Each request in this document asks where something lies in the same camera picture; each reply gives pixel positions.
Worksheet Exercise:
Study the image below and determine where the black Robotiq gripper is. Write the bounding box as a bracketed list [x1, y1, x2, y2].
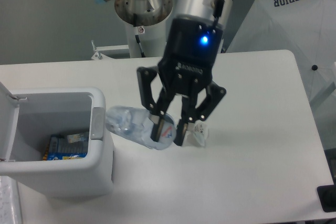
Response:
[136, 18, 227, 146]

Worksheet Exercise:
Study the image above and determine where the crushed clear plastic bottle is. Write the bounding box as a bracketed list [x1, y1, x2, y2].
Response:
[105, 105, 176, 150]

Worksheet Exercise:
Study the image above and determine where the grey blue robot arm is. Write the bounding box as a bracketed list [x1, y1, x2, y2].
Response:
[95, 0, 233, 150]

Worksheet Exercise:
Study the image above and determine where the white plastic trash can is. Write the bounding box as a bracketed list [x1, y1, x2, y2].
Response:
[1, 86, 113, 197]

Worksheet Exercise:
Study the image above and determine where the crumpled white paper wrapper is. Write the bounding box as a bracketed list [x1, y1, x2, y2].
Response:
[185, 121, 209, 148]

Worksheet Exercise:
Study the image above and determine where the blue snack package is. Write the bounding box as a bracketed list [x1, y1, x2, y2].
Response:
[43, 132, 89, 161]

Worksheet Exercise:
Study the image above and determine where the white Superior umbrella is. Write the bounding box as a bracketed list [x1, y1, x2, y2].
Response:
[225, 0, 336, 130]

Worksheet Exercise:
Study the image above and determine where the black device at edge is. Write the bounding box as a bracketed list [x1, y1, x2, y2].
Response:
[317, 185, 335, 212]

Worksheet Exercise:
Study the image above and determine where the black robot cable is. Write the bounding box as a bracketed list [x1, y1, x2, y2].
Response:
[132, 13, 146, 58]

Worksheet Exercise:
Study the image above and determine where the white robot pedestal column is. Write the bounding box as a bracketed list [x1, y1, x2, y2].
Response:
[114, 0, 173, 58]

